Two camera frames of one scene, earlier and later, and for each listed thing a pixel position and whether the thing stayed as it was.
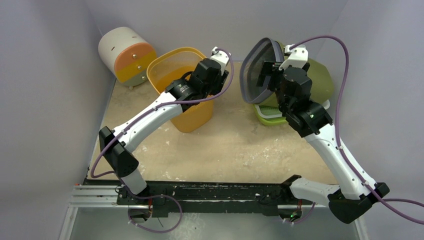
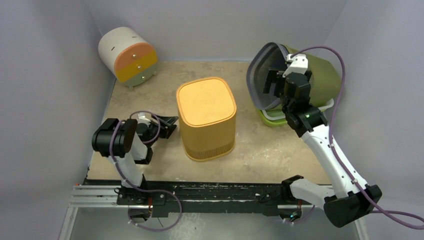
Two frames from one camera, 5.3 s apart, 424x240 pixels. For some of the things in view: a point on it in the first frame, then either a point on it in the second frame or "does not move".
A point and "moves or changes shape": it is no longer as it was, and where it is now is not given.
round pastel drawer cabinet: x=125 y=54 does not move
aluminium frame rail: x=95 y=196 does not move
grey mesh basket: x=266 y=49 moves or changes shape
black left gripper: x=220 y=80 to x=166 y=131
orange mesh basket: x=167 y=66 to x=207 y=109
